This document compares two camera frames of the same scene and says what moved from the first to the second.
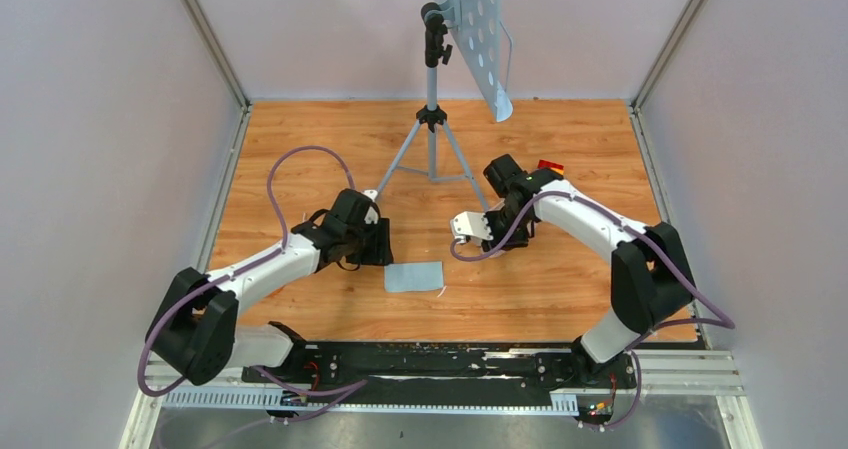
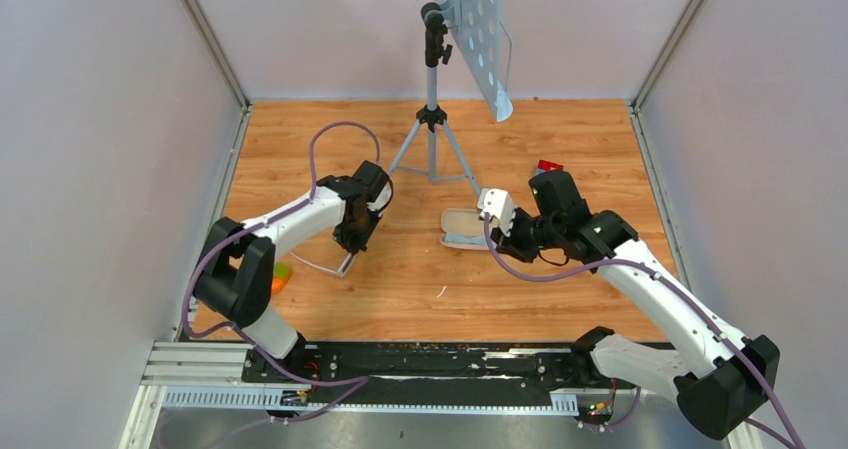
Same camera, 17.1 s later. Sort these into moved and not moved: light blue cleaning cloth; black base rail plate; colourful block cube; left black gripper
Moved: left black gripper; light blue cleaning cloth
Not moved: colourful block cube; black base rail plate
